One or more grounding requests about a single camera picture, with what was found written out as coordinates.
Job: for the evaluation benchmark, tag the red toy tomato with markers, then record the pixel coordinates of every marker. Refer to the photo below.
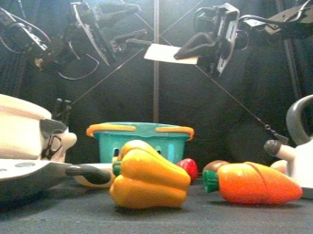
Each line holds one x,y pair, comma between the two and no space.
189,169

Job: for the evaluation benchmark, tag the grey toy frying pan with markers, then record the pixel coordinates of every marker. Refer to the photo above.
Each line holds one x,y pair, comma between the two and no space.
29,178

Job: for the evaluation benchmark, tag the beige toy food piece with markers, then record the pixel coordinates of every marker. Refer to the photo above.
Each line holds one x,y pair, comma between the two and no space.
280,166

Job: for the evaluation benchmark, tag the black frame clamp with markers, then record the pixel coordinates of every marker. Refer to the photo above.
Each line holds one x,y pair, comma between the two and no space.
63,109

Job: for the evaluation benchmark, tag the brown toy food piece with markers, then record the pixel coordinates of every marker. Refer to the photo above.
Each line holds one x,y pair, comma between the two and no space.
215,165

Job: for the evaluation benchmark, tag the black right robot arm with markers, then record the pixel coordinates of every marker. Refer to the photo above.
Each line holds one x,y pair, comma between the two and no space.
282,24

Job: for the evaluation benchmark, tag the orange toy carrot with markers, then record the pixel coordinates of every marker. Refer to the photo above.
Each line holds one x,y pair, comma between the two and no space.
257,184

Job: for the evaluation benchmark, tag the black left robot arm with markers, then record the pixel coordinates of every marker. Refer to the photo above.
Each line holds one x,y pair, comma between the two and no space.
25,38

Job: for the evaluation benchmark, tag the dark side frame post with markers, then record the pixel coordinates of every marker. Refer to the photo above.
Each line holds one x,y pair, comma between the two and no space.
295,70

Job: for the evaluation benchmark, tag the yellow toy bell pepper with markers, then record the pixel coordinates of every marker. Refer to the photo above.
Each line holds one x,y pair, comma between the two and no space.
149,179

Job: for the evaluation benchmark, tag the white toy pot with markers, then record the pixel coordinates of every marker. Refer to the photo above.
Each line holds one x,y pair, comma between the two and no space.
21,131

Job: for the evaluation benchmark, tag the grey vertical frame pole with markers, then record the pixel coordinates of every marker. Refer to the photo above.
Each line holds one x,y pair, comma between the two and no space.
156,91

